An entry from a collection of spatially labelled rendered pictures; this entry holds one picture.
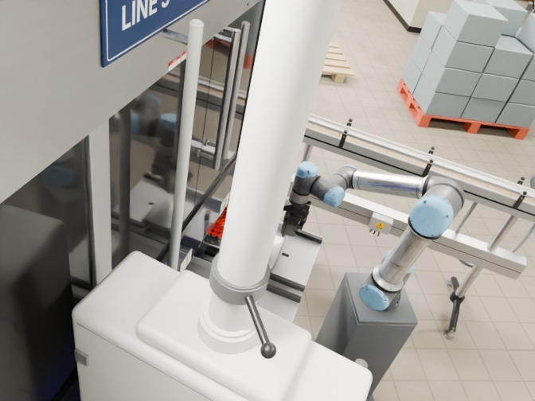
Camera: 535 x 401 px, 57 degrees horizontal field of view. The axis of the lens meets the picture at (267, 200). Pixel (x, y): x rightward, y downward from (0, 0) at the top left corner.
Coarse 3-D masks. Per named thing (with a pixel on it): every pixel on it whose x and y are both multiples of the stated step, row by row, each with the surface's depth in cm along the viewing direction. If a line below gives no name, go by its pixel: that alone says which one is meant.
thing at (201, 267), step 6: (192, 258) 180; (198, 258) 180; (192, 264) 181; (198, 264) 181; (204, 264) 180; (210, 264) 179; (186, 270) 179; (192, 270) 179; (198, 270) 180; (204, 270) 180; (210, 270) 181; (204, 276) 178
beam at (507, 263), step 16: (288, 192) 292; (336, 208) 288; (352, 208) 285; (368, 208) 281; (384, 208) 284; (400, 224) 280; (432, 240) 280; (448, 240) 276; (464, 240) 276; (464, 256) 279; (480, 256) 275; (496, 256) 272; (512, 256) 273; (496, 272) 278; (512, 272) 275
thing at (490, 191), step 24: (312, 120) 261; (312, 144) 266; (336, 144) 261; (360, 144) 259; (384, 144) 264; (384, 168) 260; (408, 168) 256; (432, 168) 255; (456, 168) 259; (480, 192) 250; (504, 192) 251; (528, 192) 255; (528, 216) 250
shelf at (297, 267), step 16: (288, 240) 201; (304, 240) 203; (208, 256) 186; (304, 256) 196; (272, 272) 186; (288, 272) 188; (304, 272) 189; (256, 304) 173; (272, 304) 175; (288, 304) 176; (288, 320) 171
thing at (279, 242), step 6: (276, 234) 202; (204, 240) 191; (276, 240) 199; (282, 240) 200; (204, 246) 187; (210, 246) 186; (216, 246) 190; (276, 246) 197; (282, 246) 194; (276, 252) 194; (270, 258) 191; (276, 258) 188; (270, 264) 189; (270, 270) 183
